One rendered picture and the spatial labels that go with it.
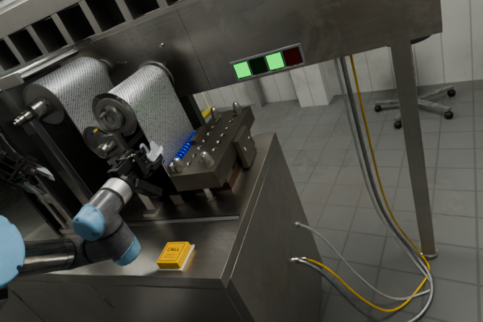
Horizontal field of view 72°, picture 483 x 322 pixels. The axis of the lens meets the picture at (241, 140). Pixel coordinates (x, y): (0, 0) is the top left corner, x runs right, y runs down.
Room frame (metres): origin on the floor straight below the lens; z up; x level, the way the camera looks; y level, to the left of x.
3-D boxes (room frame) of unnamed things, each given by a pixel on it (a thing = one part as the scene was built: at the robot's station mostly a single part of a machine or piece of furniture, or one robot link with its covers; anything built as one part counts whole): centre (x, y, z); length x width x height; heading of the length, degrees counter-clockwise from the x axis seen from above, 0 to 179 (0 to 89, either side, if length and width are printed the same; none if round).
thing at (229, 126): (1.04, 0.08, 1.00); 0.40 x 0.16 x 0.06; 152
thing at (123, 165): (0.85, 0.32, 1.12); 0.12 x 0.08 x 0.09; 152
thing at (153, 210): (0.96, 0.37, 1.05); 0.06 x 0.05 x 0.31; 152
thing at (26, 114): (1.02, 0.58, 1.33); 0.06 x 0.03 x 0.03; 152
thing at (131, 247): (0.71, 0.41, 1.01); 0.11 x 0.08 x 0.11; 77
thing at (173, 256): (0.70, 0.29, 0.91); 0.07 x 0.07 x 0.02; 62
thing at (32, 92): (1.21, 0.48, 1.33); 0.25 x 0.14 x 0.14; 152
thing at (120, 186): (0.78, 0.36, 1.11); 0.08 x 0.05 x 0.08; 62
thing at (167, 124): (1.06, 0.21, 1.11); 0.23 x 0.01 x 0.18; 152
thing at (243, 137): (1.01, -0.01, 0.96); 0.10 x 0.03 x 0.11; 152
